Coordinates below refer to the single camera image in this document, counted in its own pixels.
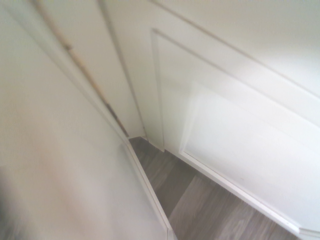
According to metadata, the white corner cabinet door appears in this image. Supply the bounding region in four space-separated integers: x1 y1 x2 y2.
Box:
0 0 177 240

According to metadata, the white panelled door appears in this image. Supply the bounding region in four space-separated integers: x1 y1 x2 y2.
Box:
32 0 320 240

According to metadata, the white sink cabinet door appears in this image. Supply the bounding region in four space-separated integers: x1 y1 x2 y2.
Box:
149 26 320 237

